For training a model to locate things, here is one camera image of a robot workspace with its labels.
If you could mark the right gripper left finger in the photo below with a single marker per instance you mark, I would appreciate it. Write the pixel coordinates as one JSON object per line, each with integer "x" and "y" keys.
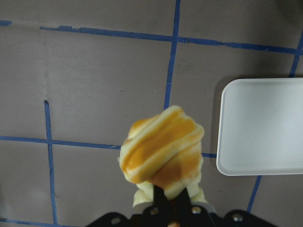
{"x": 162, "y": 211}

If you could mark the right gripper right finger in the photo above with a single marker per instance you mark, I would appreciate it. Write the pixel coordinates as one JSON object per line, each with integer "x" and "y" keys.
{"x": 192, "y": 213}

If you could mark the striped orange bread roll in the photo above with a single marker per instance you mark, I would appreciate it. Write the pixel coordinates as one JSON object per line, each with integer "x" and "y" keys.
{"x": 164, "y": 151}

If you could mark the white rectangular tray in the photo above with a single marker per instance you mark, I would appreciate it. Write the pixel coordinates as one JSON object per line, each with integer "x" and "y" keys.
{"x": 261, "y": 127}

